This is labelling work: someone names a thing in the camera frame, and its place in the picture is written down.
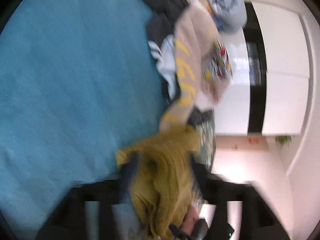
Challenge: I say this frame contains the light blue folded quilt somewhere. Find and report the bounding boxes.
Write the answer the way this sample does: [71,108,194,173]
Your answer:
[207,0,247,33]

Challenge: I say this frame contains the person's right hand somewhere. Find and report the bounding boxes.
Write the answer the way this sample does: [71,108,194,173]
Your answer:
[180,205,199,236]

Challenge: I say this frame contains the teal floral bedspread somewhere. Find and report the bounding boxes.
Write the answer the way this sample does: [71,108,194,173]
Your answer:
[1,0,165,239]

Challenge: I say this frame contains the colourful cartoon print garment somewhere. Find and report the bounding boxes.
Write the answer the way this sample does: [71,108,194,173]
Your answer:
[202,39,233,82]

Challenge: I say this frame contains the olive green knit sweater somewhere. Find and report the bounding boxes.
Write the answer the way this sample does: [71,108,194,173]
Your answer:
[116,125,201,239]

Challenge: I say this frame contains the black garment white stripes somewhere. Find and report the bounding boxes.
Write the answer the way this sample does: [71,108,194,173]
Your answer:
[141,0,216,128]

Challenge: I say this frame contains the green potted plant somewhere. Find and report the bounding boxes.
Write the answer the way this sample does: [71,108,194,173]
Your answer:
[275,135,292,147]

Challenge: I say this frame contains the red wall sticker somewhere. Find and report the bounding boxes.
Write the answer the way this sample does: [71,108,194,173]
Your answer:
[247,138,259,145]

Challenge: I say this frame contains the black window frame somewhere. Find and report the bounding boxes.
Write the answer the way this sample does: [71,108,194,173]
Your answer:
[243,2,267,134]

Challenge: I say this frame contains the white fleece garment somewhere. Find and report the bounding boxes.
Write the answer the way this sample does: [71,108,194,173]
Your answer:
[156,34,179,101]

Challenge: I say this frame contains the beige fuzzy scarf yellow letters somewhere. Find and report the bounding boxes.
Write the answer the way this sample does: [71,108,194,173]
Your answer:
[159,1,231,131]

